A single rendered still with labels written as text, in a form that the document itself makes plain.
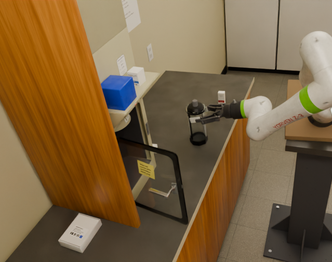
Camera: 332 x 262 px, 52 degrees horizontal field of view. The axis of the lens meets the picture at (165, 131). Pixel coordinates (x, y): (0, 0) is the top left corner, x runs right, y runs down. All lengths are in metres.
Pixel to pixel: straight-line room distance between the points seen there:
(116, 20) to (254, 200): 1.96
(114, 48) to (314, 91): 0.77
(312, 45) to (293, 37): 2.92
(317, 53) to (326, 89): 0.14
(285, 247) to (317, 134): 0.97
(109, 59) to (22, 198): 0.78
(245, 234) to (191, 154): 1.00
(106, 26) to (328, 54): 0.81
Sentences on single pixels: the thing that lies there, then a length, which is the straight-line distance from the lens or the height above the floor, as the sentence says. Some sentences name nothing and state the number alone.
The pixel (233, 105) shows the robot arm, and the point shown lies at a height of 1.22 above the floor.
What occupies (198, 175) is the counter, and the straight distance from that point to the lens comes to 1.77.
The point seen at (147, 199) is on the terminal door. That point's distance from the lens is 1.52.
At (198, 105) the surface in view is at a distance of 1.84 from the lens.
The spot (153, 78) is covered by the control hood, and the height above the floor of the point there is 1.51.
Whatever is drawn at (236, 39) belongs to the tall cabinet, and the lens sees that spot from 4.44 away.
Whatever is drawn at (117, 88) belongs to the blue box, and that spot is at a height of 1.60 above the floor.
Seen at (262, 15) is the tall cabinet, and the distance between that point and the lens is 4.27.
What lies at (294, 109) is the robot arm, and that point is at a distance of 1.47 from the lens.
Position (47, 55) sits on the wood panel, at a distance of 1.19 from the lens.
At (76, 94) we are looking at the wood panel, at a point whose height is 1.63.
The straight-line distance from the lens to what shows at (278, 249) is 2.62.
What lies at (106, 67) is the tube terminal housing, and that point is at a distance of 1.34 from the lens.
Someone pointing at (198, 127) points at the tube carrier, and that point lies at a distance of 1.87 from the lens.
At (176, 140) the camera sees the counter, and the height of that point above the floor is 0.94.
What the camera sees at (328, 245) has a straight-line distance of 2.71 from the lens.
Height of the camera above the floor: 2.18
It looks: 36 degrees down
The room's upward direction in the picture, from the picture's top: 10 degrees counter-clockwise
